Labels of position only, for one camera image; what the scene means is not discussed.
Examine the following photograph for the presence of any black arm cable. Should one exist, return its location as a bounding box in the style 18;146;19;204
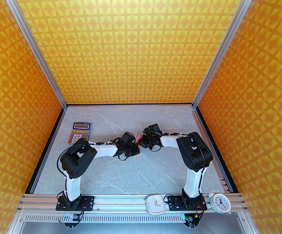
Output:
57;140;129;177
150;132;188;152

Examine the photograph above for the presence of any pink paper sheet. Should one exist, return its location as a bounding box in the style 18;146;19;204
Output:
134;131;143;160

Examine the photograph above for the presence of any calculator with yellow keys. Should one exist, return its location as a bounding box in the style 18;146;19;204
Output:
68;122;92;145

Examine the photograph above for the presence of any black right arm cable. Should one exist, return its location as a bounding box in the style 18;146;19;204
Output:
150;132;188;152

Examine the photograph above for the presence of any square white table clock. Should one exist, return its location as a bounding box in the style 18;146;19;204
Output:
146;195;166;216

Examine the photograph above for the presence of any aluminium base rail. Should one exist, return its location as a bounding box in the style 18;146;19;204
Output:
18;194;246;213

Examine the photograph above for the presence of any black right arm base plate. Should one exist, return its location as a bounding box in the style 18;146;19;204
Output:
167;195;208;211

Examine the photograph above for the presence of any round white alarm clock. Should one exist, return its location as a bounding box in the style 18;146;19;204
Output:
209;190;231;214

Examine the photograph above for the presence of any aluminium corner post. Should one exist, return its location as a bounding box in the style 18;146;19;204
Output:
192;0;260;109
0;0;68;110

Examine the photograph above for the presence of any side rail with black trim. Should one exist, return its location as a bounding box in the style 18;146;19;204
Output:
192;107;239;194
25;107;68;194

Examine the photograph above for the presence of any slotted white cable duct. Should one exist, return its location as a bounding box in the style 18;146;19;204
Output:
24;213;189;223

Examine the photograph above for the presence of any small circuit board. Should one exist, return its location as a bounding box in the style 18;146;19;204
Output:
183;212;201;228
62;213;82;229

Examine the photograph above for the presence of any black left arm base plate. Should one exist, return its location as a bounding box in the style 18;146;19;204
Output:
56;195;94;211

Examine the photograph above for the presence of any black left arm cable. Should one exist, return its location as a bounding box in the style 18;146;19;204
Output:
57;140;129;177

